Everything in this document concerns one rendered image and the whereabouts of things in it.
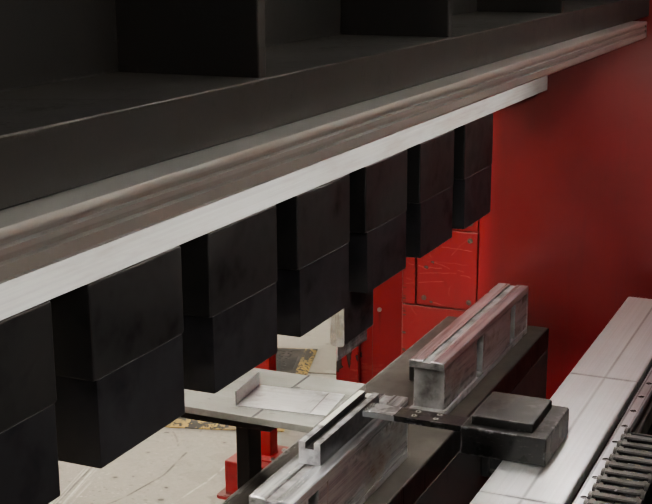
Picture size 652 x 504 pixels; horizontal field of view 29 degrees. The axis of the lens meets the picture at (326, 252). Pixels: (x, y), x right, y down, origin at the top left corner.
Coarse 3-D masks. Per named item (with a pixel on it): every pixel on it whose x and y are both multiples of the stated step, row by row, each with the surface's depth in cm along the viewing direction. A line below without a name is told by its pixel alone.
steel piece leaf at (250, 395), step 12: (252, 384) 175; (240, 396) 171; (252, 396) 174; (264, 396) 174; (276, 396) 173; (288, 396) 173; (300, 396) 173; (312, 396) 173; (324, 396) 173; (264, 408) 169; (276, 408) 169; (288, 408) 169; (300, 408) 169; (312, 408) 169
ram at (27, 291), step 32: (512, 96) 214; (416, 128) 172; (448, 128) 184; (352, 160) 152; (256, 192) 129; (288, 192) 136; (160, 224) 112; (192, 224) 118; (224, 224) 124; (96, 256) 104; (128, 256) 108; (0, 288) 93; (32, 288) 96; (64, 288) 100; (0, 320) 93
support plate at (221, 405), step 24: (240, 384) 179; (264, 384) 179; (288, 384) 179; (312, 384) 179; (336, 384) 179; (360, 384) 179; (192, 408) 170; (216, 408) 170; (240, 408) 170; (336, 408) 170
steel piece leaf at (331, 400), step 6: (330, 396) 173; (336, 396) 173; (342, 396) 173; (324, 402) 171; (330, 402) 171; (336, 402) 171; (318, 408) 169; (324, 408) 169; (330, 408) 169; (312, 414) 167; (318, 414) 167; (324, 414) 167
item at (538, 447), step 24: (384, 408) 168; (408, 408) 168; (480, 408) 160; (504, 408) 159; (528, 408) 159; (552, 408) 163; (480, 432) 156; (504, 432) 155; (528, 432) 155; (552, 432) 155; (480, 456) 157; (504, 456) 155; (528, 456) 154
